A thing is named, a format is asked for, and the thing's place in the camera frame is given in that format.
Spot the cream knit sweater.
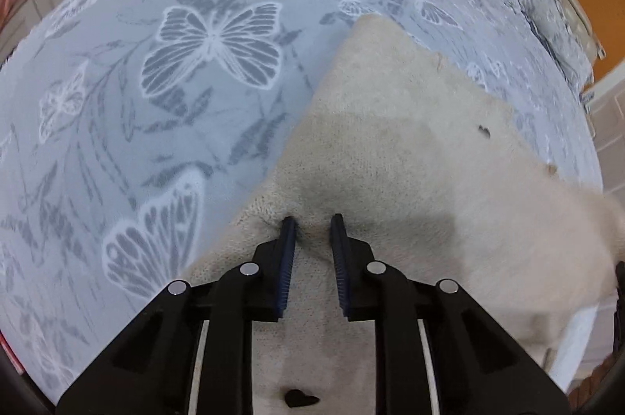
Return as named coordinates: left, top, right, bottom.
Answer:
left=182, top=14, right=625, bottom=415

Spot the grey butterfly print blanket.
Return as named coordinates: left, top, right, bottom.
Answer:
left=0, top=0, right=604, bottom=403

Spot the grey butterfly print pillow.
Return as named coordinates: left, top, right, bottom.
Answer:
left=412, top=0, right=596, bottom=103

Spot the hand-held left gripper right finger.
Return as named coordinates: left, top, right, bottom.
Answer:
left=330, top=214, right=571, bottom=415

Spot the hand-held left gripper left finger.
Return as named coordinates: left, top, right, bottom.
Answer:
left=55, top=216, right=298, bottom=415

